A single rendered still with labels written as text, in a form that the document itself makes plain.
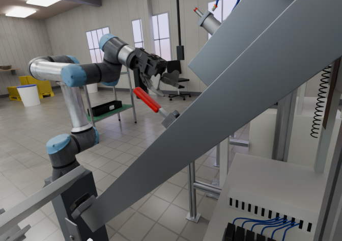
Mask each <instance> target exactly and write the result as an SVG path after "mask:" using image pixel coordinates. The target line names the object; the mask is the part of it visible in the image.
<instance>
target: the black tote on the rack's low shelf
mask: <svg viewBox="0 0 342 241"><path fill-rule="evenodd" d="M121 107H122V101H119V100H114V101H111V102H107V103H104V104H101V105H98V106H95V107H92V113H93V117H97V116H100V115H102V114H105V113H108V112H110V111H113V110H115V109H118V108H121Z"/></svg>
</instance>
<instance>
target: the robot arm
mask: <svg viewBox="0 0 342 241"><path fill-rule="evenodd" d="M99 46H100V49H101V50H102V51H103V52H104V57H103V62H101V63H87V64H80V62H79V61H78V59H76V58H75V57H74V56H67V55H62V56H41V57H36V58H34V59H32V60H31V61H30V62H29V63H28V65H27V70H28V72H29V74H30V75H31V76H32V77H33V78H35V79H37V80H40V81H48V80H53V81H56V83H57V84H59V85H60V86H61V89H62V93H63V96H64V99H65V103H66V106H67V109H68V113H69V116H70V120H71V123H72V126H73V127H72V129H71V133H72V134H71V135H69V134H62V135H58V136H56V137H54V138H52V139H50V140H49V141H48V142H47V144H46V149H47V153H48V155H49V158H50V162H51V165H52V181H53V182H54V181H56V180H57V179H59V178H60V177H62V176H64V175H65V174H67V173H69V172H70V171H72V170H73V169H75V168H77V167H78V166H80V164H79V162H78V161H77V160H76V156H75V155H77V154H79V153H81V152H83V151H85V150H87V149H89V148H92V147H93V146H95V145H97V144H98V142H99V133H98V131H97V129H96V128H95V127H93V126H92V125H91V124H89V122H88V118H87V115H86V111H85V108H84V104H83V100H82V97H81V93H80V89H79V87H81V86H84V85H90V84H95V83H102V84H104V85H106V86H111V87H113V86H116V85H117V84H118V81H119V78H120V73H121V69H122V65H124V66H126V67H127V68H130V69H131V70H133V74H134V82H135V87H140V88H142V89H143V90H144V91H145V92H146V93H147V94H148V89H147V88H149V89H150V90H151V91H153V92H154V93H155V94H157V95H159V96H161V97H164V96H165V95H164V94H163V92H162V91H161V90H160V88H159V84H160V81H162V82H163V83H164V84H168V85H171V86H173V87H176V88H178V89H181V88H185V86H183V85H182V84H180V83H179V82H178V80H179V71H177V70H174V71H173V72H172V73H167V72H165V70H166V68H167V63H168V61H166V60H165V59H163V58H161V57H160V56H158V55H155V54H154V55H153V53H151V54H149V53H147V52H146V51H145V49H144V48H142V47H140V48H138V47H136V48H134V47H132V46H131V45H129V44H127V43H126V42H124V41H123V40H121V39H120V38H119V37H116V36H114V35H112V34H110V33H108V34H104V35H103V36H102V37H101V38H100V40H99ZM164 72H165V73H164ZM163 73H164V74H163Z"/></svg>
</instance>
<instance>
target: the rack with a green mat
mask: <svg viewBox="0 0 342 241"><path fill-rule="evenodd" d="M122 74H128V80H129V88H130V95H131V102H132V105H130V104H122V107H121V108H118V109H115V110H113V111H110V112H108V113H105V114H102V115H100V116H97V117H93V113H92V108H91V103H90V99H89V94H88V90H87V86H86V85H84V86H83V87H84V92H85V96H86V99H87V104H88V108H89V113H90V116H89V115H88V114H87V118H88V122H89V123H91V124H92V126H93V127H95V123H96V122H98V121H100V120H103V119H105V118H108V117H110V116H113V115H115V114H118V120H119V121H120V120H121V119H120V112H122V111H125V110H127V109H130V108H132V109H133V115H134V123H137V121H136V114H135V107H134V100H133V93H132V85H131V78H130V71H129V68H127V72H121V73H120V75H122ZM113 92H114V96H115V100H117V95H116V90H115V86H113ZM95 128H96V127H95Z"/></svg>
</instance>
